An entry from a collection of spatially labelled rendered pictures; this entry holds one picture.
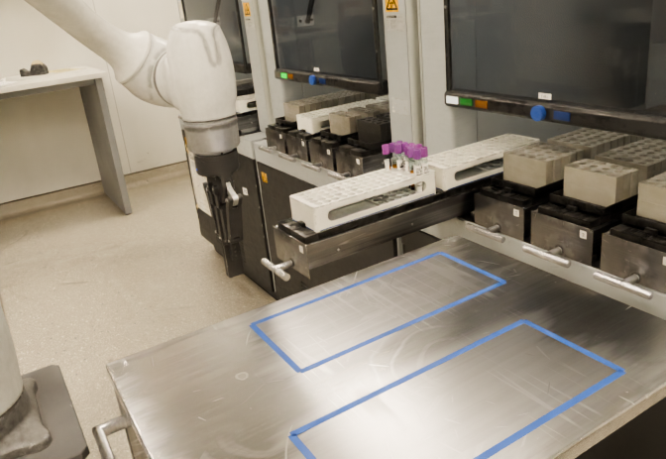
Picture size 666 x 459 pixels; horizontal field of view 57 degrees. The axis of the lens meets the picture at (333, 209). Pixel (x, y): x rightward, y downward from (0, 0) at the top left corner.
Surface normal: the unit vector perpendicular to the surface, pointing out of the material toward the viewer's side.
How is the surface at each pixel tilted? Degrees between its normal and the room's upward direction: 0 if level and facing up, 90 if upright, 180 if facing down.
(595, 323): 0
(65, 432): 0
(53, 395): 0
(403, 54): 90
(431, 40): 90
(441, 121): 90
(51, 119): 90
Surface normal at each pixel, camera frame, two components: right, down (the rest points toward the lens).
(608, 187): -0.85, 0.25
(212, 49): 0.63, 0.05
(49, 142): 0.53, 0.25
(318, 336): -0.10, -0.94
